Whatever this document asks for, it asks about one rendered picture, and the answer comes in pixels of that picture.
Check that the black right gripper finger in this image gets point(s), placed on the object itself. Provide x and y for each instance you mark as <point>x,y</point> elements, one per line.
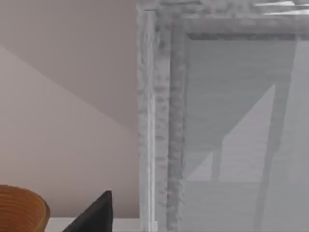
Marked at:
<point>99,215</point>

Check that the orange ribbed cup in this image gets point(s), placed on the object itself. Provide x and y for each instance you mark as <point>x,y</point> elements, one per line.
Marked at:
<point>21,210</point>

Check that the grey cabinet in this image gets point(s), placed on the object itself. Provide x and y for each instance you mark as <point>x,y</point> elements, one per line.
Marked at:
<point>217,116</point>

